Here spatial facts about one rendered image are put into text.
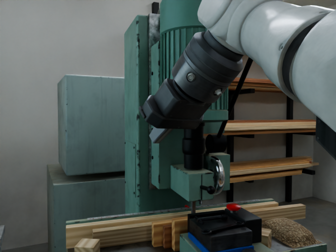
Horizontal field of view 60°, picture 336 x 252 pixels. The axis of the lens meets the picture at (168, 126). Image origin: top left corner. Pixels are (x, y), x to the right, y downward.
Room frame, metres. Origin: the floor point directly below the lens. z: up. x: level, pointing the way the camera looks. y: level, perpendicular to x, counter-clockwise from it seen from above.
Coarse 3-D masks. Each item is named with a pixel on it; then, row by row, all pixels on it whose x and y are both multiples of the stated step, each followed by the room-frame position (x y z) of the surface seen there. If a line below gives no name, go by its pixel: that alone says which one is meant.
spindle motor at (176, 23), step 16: (176, 0) 0.68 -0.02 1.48; (192, 0) 0.67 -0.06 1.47; (160, 16) 0.74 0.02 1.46; (176, 16) 0.68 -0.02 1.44; (192, 16) 0.67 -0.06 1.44; (160, 32) 0.74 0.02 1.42; (176, 32) 0.69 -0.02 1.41; (192, 32) 0.67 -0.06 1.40; (160, 48) 0.75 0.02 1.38; (176, 48) 0.69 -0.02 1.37; (160, 64) 0.75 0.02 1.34; (160, 80) 0.75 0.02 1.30; (224, 96) 0.71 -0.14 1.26; (208, 112) 0.68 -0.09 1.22; (224, 112) 0.71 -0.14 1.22
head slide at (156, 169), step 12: (156, 48) 0.83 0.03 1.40; (156, 60) 0.83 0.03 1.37; (156, 72) 0.83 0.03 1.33; (156, 84) 0.83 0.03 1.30; (180, 132) 0.84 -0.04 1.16; (156, 144) 0.83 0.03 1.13; (168, 144) 0.83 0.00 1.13; (180, 144) 0.84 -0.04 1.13; (156, 156) 0.83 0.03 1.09; (168, 156) 0.83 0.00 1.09; (180, 156) 0.84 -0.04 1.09; (156, 168) 0.83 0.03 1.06; (168, 168) 0.83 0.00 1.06; (156, 180) 0.84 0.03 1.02; (168, 180) 0.83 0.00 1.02
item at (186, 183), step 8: (176, 168) 0.78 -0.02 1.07; (184, 168) 0.77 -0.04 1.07; (176, 176) 0.78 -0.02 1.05; (184, 176) 0.72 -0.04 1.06; (192, 176) 0.70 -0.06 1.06; (200, 176) 0.71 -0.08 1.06; (208, 176) 0.72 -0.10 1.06; (176, 184) 0.78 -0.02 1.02; (184, 184) 0.72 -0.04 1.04; (192, 184) 0.70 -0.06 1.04; (200, 184) 0.71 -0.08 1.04; (208, 184) 0.72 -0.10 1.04; (176, 192) 0.78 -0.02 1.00; (184, 192) 0.72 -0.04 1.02; (192, 192) 0.70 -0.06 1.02; (200, 192) 0.71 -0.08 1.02; (192, 200) 0.70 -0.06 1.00
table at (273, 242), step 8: (272, 240) 0.71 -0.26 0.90; (72, 248) 0.67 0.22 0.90; (104, 248) 0.67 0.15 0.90; (112, 248) 0.67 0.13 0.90; (120, 248) 0.67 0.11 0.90; (128, 248) 0.67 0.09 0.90; (136, 248) 0.67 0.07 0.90; (144, 248) 0.67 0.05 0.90; (152, 248) 0.67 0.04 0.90; (160, 248) 0.67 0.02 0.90; (168, 248) 0.67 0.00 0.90; (272, 248) 0.67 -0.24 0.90; (280, 248) 0.67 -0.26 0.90; (288, 248) 0.67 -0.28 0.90; (296, 248) 0.67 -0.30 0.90; (304, 248) 0.67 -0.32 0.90; (312, 248) 0.68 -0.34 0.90; (320, 248) 0.69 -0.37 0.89
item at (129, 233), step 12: (300, 204) 0.87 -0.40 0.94; (264, 216) 0.82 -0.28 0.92; (276, 216) 0.83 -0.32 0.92; (288, 216) 0.85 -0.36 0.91; (300, 216) 0.86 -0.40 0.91; (96, 228) 0.69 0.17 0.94; (108, 228) 0.69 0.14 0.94; (120, 228) 0.69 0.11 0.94; (132, 228) 0.70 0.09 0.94; (144, 228) 0.71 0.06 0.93; (108, 240) 0.68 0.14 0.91; (120, 240) 0.69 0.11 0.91; (132, 240) 0.70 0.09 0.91; (144, 240) 0.71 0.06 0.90
